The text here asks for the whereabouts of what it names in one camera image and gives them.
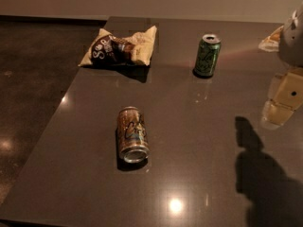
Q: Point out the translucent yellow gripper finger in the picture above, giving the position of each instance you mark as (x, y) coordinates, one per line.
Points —
(285, 96)

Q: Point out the orange soda can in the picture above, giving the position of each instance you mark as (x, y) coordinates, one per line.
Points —
(133, 146)

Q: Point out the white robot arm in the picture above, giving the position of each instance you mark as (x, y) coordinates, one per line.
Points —
(291, 40)

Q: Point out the green soda can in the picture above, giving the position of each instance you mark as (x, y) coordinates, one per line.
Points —
(207, 55)

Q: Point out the snack bag at right edge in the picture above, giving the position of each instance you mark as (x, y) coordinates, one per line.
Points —
(271, 42)

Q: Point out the brown and cream chip bag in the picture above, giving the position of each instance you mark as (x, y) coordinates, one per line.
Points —
(108, 49)

